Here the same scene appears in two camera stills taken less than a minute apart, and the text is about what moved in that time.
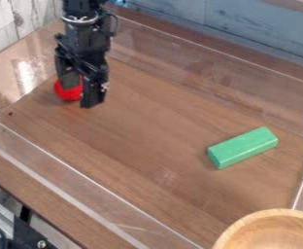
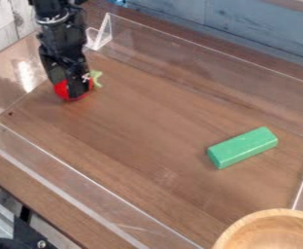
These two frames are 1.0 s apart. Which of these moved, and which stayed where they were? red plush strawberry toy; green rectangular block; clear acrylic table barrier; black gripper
Moved: black gripper
Stayed: green rectangular block; clear acrylic table barrier; red plush strawberry toy
